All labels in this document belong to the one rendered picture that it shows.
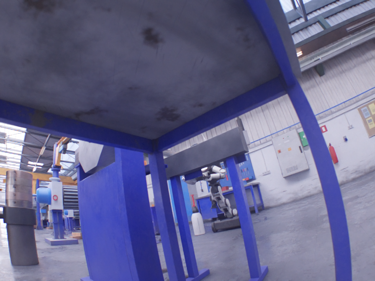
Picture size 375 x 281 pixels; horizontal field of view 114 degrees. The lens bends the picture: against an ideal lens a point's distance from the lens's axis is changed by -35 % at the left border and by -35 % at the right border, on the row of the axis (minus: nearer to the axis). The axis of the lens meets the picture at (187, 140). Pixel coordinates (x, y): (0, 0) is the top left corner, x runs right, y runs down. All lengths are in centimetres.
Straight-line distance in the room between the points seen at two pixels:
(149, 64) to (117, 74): 9
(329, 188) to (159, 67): 55
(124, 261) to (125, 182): 44
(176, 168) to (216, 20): 98
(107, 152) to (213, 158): 66
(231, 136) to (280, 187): 492
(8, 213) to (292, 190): 609
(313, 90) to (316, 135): 579
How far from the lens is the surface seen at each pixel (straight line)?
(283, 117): 614
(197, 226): 356
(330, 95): 631
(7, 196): 250
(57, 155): 854
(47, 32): 44
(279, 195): 590
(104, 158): 125
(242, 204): 101
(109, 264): 129
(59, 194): 479
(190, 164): 115
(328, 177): 56
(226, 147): 104
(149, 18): 39
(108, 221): 118
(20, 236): 241
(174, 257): 82
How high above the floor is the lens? 49
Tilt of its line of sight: 21 degrees up
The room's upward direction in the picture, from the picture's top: 11 degrees counter-clockwise
